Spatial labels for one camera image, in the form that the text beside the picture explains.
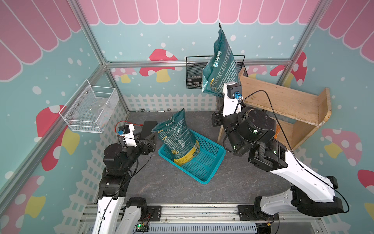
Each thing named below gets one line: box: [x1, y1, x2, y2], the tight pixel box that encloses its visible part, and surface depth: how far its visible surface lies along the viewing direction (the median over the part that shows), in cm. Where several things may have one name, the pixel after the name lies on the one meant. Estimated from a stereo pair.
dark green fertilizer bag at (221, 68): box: [201, 27, 240, 98], surface depth 45 cm
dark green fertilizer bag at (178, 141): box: [150, 108, 201, 167], surface depth 83 cm
